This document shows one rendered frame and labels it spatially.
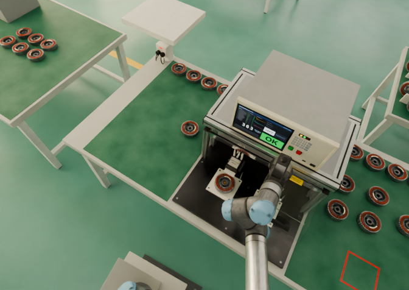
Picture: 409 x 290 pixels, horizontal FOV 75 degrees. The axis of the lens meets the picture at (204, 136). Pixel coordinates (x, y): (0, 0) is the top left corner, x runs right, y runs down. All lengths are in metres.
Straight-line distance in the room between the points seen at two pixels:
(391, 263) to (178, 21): 1.72
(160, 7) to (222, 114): 0.83
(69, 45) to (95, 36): 0.21
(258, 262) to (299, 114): 0.59
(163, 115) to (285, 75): 0.85
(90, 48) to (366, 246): 2.24
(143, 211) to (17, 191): 1.06
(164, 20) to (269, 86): 0.81
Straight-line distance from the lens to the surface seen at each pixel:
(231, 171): 1.43
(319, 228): 1.60
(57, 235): 2.42
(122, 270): 1.25
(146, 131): 1.71
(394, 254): 1.76
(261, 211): 0.88
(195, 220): 1.46
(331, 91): 1.31
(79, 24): 2.63
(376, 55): 4.19
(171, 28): 1.65
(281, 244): 1.48
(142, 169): 1.58
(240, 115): 1.19
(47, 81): 2.19
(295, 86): 1.26
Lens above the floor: 2.15
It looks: 57 degrees down
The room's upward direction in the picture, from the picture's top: 6 degrees clockwise
